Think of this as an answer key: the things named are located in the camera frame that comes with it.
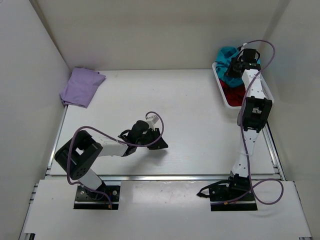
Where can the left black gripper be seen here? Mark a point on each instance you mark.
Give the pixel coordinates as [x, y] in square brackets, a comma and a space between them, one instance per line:
[153, 136]

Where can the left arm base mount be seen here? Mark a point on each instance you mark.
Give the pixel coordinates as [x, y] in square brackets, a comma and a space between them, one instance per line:
[86, 200]

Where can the purple t shirt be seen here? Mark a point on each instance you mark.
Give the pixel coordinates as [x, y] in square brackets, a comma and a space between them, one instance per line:
[81, 87]

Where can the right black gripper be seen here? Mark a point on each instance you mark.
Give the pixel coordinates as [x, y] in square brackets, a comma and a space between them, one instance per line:
[233, 70]

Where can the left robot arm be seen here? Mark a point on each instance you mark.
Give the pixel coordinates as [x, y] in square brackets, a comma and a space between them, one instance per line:
[77, 156]

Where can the teal t shirt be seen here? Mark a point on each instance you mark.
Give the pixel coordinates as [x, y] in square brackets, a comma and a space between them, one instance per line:
[223, 61]

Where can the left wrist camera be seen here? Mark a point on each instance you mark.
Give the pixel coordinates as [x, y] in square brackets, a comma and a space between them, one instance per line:
[151, 121]

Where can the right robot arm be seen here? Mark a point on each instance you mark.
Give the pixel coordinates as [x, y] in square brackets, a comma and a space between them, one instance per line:
[253, 115]

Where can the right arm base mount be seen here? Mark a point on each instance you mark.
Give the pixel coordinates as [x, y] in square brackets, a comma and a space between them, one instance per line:
[225, 198]

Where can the red t shirt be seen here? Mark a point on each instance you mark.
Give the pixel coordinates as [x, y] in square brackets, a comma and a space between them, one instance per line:
[234, 95]

